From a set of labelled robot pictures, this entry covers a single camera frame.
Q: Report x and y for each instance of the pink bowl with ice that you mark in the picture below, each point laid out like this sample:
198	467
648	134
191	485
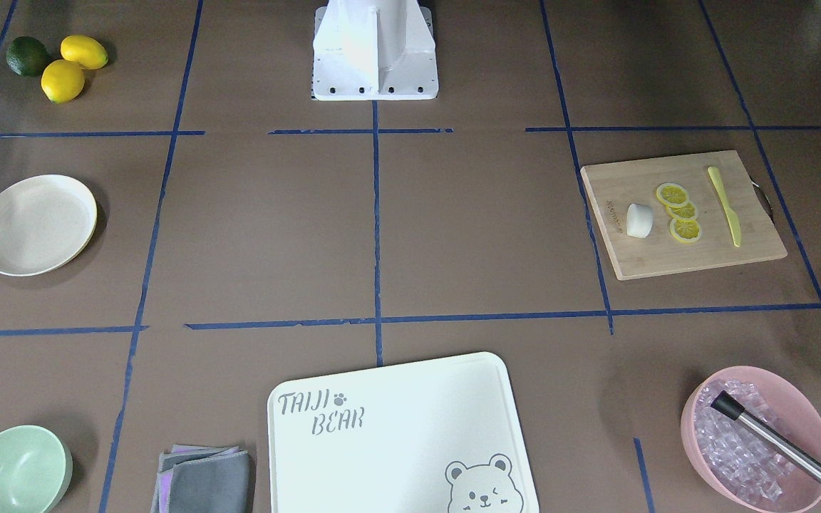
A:
738	463

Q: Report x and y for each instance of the white bear tray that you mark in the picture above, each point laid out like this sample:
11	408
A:
441	435

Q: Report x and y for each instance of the green bowl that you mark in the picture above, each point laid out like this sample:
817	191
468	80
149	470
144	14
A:
36	468

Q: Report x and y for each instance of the yellow lemon far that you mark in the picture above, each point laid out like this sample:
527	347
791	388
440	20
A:
84	50

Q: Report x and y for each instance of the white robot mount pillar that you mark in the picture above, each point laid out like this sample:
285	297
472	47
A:
374	50

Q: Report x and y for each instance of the lemon slice middle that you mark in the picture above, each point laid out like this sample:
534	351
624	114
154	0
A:
683	213

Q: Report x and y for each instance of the lemon slice top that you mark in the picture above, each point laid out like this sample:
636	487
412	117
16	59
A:
672	195

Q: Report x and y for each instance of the grey folded cloth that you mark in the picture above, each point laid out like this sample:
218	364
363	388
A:
194	478

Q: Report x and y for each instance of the yellow plastic knife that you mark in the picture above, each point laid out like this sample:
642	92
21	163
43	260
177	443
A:
732	218

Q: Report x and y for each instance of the wooden cutting board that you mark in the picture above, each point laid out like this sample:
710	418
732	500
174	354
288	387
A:
664	216

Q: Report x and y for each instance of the beige round plate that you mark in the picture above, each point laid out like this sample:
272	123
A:
45	222

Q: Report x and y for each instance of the dark green avocado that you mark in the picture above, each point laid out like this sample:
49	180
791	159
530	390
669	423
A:
27	56

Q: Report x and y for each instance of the white steamed bun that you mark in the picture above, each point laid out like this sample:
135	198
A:
639	220

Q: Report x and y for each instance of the yellow lemon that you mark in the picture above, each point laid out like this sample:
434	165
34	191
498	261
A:
84	50
62	81

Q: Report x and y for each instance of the lemon slice bottom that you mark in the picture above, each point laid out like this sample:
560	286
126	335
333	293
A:
685	231

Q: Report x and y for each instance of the yellow lemon near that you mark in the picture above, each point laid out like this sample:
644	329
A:
62	81

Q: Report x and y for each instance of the lemon slice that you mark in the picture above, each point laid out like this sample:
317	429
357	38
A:
672	195
683	213
685	231

